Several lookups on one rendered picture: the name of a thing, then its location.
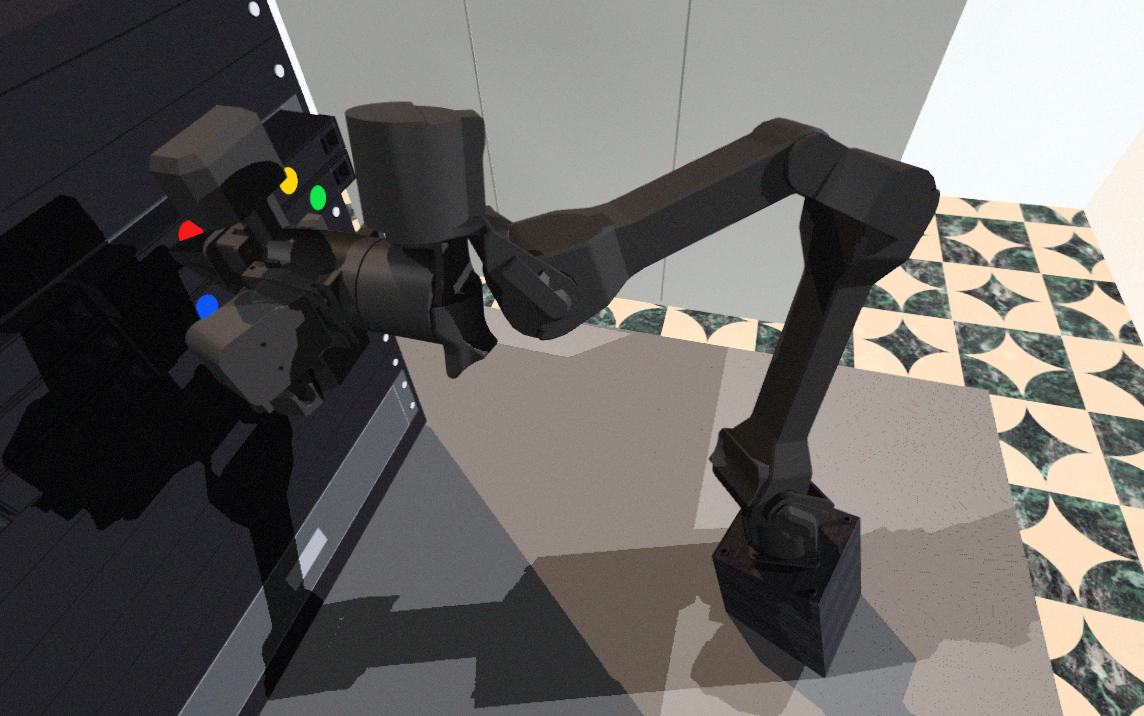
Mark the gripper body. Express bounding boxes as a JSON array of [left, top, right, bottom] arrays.
[[149, 105, 386, 393]]

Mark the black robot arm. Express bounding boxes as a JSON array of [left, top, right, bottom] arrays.
[[185, 101, 940, 568]]

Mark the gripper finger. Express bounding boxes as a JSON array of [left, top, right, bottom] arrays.
[[172, 256, 254, 296], [169, 226, 241, 288]]

